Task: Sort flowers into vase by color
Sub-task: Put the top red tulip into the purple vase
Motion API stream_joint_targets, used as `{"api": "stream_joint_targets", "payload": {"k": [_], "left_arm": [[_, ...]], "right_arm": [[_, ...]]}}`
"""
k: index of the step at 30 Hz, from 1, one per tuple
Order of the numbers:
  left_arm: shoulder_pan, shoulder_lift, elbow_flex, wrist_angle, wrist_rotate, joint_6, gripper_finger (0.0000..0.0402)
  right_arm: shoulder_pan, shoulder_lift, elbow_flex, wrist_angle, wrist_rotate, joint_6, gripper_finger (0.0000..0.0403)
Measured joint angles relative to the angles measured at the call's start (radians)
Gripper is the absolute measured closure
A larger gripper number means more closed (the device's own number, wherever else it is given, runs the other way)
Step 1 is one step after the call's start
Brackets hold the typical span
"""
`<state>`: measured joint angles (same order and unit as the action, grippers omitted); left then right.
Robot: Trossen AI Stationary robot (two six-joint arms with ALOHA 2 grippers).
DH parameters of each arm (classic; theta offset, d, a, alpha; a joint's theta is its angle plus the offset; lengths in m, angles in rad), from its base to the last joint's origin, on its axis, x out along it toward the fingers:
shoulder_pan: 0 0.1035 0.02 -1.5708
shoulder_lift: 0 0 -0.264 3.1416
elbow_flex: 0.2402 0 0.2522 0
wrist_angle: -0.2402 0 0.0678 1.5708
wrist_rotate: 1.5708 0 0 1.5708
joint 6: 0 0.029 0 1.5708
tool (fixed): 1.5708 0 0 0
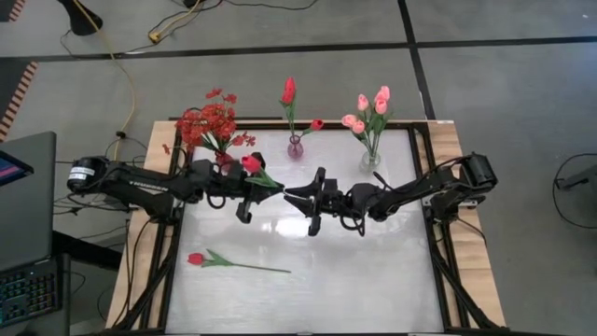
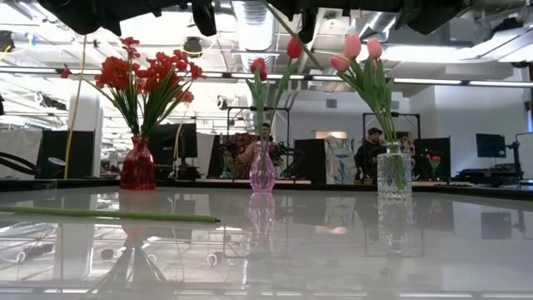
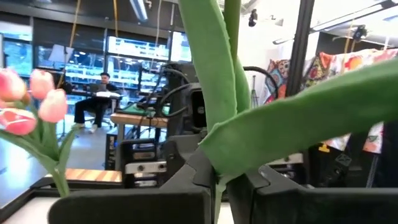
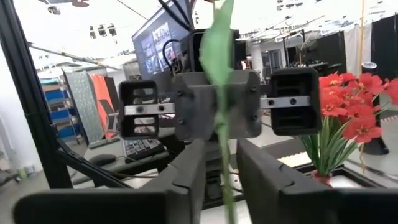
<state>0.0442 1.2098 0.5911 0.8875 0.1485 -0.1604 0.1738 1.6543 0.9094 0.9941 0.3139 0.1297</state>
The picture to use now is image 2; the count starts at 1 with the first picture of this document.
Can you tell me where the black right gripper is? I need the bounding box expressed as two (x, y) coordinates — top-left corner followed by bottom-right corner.
(266, 0), (401, 45)

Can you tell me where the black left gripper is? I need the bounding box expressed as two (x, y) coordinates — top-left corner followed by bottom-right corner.
(120, 0), (217, 38)

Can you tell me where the long green stem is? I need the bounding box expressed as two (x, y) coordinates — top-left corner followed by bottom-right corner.
(0, 205), (222, 224)

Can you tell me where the purple glass vase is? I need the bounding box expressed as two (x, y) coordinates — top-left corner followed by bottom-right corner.
(248, 140), (278, 193)

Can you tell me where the red glass vase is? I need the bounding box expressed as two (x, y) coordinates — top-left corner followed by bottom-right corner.
(119, 136), (157, 192)

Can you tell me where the clear glass vase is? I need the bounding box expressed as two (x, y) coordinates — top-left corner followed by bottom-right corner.
(376, 141), (413, 200)

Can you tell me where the distant red flower vase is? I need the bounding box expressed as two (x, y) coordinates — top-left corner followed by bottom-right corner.
(424, 152), (442, 178)

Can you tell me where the round ceiling spotlight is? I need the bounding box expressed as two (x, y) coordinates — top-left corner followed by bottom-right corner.
(322, 12), (341, 30)

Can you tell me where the black ceiling dome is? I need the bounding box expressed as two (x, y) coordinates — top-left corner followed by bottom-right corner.
(182, 36), (204, 58)

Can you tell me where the black monitor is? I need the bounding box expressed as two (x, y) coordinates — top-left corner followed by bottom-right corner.
(476, 132), (507, 158)
(140, 122), (199, 159)

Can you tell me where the black partition panel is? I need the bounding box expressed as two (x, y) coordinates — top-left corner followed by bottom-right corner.
(35, 130), (96, 180)
(414, 137), (451, 181)
(294, 138), (328, 186)

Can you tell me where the white blue patterned cloth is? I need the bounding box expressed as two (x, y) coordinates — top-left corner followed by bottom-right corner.
(325, 136), (366, 186)

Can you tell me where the long white light strip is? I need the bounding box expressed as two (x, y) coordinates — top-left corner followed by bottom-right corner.
(0, 67), (533, 89)

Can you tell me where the person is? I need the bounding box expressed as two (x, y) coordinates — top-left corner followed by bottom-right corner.
(237, 122), (276, 180)
(354, 127), (391, 183)

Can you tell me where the ribbed silver air duct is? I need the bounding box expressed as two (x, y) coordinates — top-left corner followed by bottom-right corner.
(232, 0), (279, 134)

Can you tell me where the smooth silver air duct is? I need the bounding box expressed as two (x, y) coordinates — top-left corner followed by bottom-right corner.
(322, 10), (403, 93)

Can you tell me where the black metal frame stand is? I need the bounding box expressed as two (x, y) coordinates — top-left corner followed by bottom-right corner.
(362, 111), (421, 180)

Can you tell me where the yellow cable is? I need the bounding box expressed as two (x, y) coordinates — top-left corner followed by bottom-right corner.
(64, 35), (87, 180)

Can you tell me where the black curved cable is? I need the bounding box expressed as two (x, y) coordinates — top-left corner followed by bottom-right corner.
(0, 150), (41, 177)

